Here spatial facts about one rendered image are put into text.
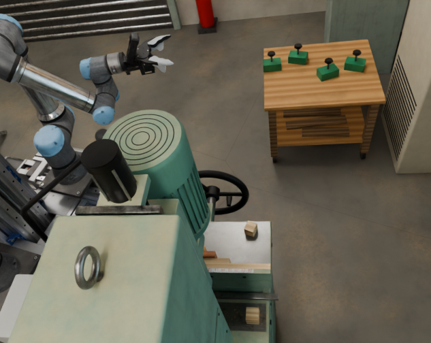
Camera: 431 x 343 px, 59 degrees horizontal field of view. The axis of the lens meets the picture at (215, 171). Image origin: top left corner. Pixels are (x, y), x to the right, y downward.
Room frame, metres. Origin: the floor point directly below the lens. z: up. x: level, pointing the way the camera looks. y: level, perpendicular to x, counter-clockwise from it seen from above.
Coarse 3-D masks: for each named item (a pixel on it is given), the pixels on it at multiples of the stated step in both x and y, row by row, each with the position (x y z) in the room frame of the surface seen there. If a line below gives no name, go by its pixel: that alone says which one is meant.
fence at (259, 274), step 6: (258, 270) 0.46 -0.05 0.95; (264, 270) 0.45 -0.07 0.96; (270, 270) 0.45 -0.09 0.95; (216, 276) 0.48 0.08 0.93; (222, 276) 0.48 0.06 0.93; (228, 276) 0.47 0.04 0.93; (234, 276) 0.47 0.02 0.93; (240, 276) 0.46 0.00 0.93; (246, 276) 0.46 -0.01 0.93; (252, 276) 0.45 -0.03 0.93; (258, 276) 0.45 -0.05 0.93; (264, 276) 0.44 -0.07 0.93; (270, 276) 0.44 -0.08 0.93
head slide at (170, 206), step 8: (152, 200) 0.45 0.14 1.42; (160, 200) 0.45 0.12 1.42; (168, 200) 0.44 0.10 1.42; (176, 200) 0.44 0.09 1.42; (168, 208) 0.42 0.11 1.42; (176, 208) 0.42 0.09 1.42; (184, 216) 0.43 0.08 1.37; (184, 224) 0.42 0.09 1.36; (192, 232) 0.44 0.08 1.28; (192, 240) 0.42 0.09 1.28; (200, 256) 0.43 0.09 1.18; (208, 272) 0.44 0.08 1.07; (208, 280) 0.42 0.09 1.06
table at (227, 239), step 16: (208, 224) 0.69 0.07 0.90; (224, 224) 0.67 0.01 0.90; (240, 224) 0.66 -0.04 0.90; (208, 240) 0.62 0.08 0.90; (224, 240) 0.61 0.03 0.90; (240, 240) 0.60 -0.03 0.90; (256, 240) 0.58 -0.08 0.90; (224, 256) 0.56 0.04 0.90; (240, 256) 0.54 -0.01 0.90; (256, 256) 0.53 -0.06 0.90
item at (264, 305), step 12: (264, 288) 0.46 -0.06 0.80; (228, 300) 0.45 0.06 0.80; (240, 300) 0.44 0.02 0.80; (252, 300) 0.43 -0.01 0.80; (264, 300) 0.42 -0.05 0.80; (228, 312) 0.41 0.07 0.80; (240, 312) 0.40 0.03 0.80; (264, 312) 0.38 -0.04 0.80; (228, 324) 0.38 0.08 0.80; (240, 324) 0.37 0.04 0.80; (252, 324) 0.36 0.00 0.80; (264, 324) 0.35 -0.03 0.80; (240, 336) 0.33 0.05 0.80; (252, 336) 0.32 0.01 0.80; (264, 336) 0.32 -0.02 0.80
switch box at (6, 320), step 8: (16, 280) 0.32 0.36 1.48; (24, 280) 0.31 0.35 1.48; (16, 288) 0.30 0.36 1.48; (24, 288) 0.30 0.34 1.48; (8, 296) 0.29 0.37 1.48; (16, 296) 0.29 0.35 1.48; (24, 296) 0.29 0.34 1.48; (8, 304) 0.28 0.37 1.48; (16, 304) 0.28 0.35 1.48; (0, 312) 0.27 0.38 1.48; (8, 312) 0.26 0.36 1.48; (16, 312) 0.26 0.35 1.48; (0, 320) 0.26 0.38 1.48; (8, 320) 0.25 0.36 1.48; (0, 328) 0.24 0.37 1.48; (8, 328) 0.24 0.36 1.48; (0, 336) 0.23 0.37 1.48; (8, 336) 0.23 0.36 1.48
